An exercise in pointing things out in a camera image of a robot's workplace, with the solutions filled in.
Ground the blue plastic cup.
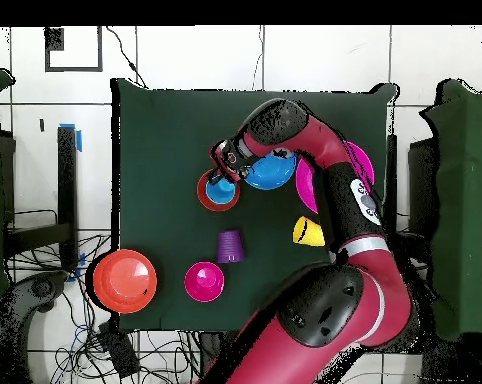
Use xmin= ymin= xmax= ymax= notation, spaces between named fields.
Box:
xmin=204 ymin=175 xmax=237 ymax=206

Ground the dark green tablecloth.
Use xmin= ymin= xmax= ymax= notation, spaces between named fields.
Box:
xmin=110 ymin=77 xmax=398 ymax=337

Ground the purple ribbed plastic cup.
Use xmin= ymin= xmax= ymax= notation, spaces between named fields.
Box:
xmin=216 ymin=228 xmax=245 ymax=265

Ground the thin black floor cable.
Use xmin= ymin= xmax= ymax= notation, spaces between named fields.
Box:
xmin=105 ymin=26 xmax=148 ymax=88

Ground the yellow plastic cup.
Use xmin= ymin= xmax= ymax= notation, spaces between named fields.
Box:
xmin=291 ymin=215 xmax=327 ymax=248

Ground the blue tape strip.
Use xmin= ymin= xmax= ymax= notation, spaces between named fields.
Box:
xmin=58 ymin=122 xmax=83 ymax=153

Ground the large orange plastic bowl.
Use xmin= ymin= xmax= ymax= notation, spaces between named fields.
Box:
xmin=91 ymin=248 xmax=159 ymax=315

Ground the black metal frame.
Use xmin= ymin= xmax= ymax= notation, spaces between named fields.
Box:
xmin=385 ymin=134 xmax=440 ymax=277
xmin=0 ymin=125 xmax=79 ymax=273

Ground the large pink plastic bowl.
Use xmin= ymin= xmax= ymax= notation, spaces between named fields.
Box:
xmin=295 ymin=140 xmax=375 ymax=215

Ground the tangle of floor cables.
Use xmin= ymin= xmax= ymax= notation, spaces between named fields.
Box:
xmin=8 ymin=231 xmax=202 ymax=384

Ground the blue plastic bowl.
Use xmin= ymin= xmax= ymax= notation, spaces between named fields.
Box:
xmin=242 ymin=149 xmax=297 ymax=192

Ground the small magenta plastic bowl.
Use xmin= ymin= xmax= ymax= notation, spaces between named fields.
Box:
xmin=183 ymin=261 xmax=226 ymax=304

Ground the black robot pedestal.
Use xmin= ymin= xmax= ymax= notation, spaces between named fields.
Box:
xmin=198 ymin=331 xmax=226 ymax=377

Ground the black floor box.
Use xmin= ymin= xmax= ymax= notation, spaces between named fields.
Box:
xmin=95 ymin=321 xmax=141 ymax=379

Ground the small red-orange plastic bowl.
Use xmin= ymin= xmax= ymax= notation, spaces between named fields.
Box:
xmin=196 ymin=168 xmax=242 ymax=213

